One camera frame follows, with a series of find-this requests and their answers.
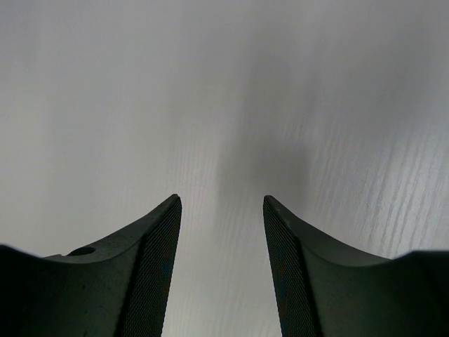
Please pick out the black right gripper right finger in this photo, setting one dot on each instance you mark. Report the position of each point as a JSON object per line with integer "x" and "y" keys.
{"x": 325, "y": 287}

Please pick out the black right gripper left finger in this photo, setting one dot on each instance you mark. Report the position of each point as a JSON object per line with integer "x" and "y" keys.
{"x": 116, "y": 286}

